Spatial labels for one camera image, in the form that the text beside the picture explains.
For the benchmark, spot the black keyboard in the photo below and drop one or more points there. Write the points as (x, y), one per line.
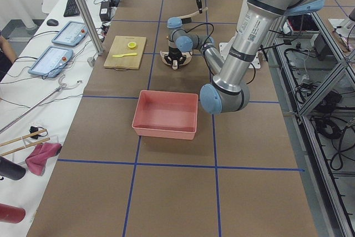
(71, 9)

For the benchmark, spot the beige hand brush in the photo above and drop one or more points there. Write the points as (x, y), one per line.
(188, 18)

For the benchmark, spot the blue teach pendant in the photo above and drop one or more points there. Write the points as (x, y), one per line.
(51, 62)
(71, 34)

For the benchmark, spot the black bottle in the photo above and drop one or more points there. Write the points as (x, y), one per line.
(11, 170)

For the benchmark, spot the far blue teach pendant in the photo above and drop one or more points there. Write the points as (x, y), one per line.
(71, 34)

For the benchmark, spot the pink plastic bin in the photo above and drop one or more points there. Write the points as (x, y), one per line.
(166, 114)

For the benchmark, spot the red bottle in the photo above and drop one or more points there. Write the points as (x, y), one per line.
(11, 214)

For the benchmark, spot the pink cloth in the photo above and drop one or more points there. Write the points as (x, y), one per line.
(37, 159)

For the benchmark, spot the wooden chopstick pair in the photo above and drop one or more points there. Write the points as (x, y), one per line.
(24, 142)

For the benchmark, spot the toy lemon slice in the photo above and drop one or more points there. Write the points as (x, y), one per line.
(132, 45)

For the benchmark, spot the beige plastic dustpan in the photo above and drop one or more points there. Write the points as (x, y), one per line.
(177, 62)

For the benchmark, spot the near blue teach pendant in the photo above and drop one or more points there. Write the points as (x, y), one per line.
(51, 62)

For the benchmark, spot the black computer mouse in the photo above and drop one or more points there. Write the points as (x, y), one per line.
(52, 22)

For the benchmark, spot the black power adapter box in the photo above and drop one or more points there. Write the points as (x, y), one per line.
(106, 11)

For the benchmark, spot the yellow plastic knife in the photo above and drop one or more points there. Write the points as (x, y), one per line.
(124, 55)

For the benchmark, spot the aluminium frame post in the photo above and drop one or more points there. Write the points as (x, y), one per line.
(86, 16)

